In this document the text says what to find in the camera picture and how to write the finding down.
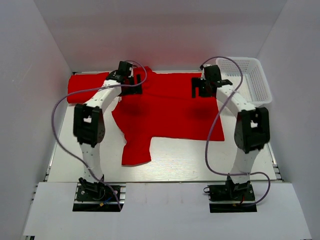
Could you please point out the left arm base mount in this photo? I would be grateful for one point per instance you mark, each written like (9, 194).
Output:
(100, 200)

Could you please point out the folded red t shirt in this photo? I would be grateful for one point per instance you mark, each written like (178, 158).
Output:
(81, 82)

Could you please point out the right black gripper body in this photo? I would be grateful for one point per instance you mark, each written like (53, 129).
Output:
(207, 82)

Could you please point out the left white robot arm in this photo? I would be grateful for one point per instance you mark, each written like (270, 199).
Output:
(88, 118)

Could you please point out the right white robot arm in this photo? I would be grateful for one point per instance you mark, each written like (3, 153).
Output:
(252, 128)

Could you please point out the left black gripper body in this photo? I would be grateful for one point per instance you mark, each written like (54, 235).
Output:
(130, 91)

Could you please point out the red t shirt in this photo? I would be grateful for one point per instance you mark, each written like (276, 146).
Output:
(81, 82)
(165, 109)

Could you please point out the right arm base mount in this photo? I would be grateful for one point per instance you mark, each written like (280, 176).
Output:
(221, 201)

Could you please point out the white plastic basket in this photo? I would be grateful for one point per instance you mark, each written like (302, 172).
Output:
(254, 87)

